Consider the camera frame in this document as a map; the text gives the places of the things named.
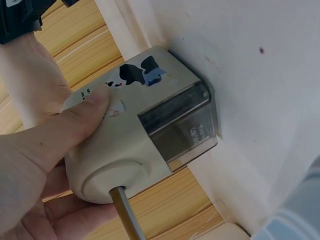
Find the person's right hand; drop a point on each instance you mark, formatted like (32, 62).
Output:
(42, 75)

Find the person's left hand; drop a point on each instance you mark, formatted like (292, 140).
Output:
(22, 180)

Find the cream cow print pencil sharpener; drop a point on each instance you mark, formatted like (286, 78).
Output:
(140, 120)

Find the grey gold pencil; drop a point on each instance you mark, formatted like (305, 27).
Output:
(127, 215)

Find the black wrist band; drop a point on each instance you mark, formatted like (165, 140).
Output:
(17, 20)

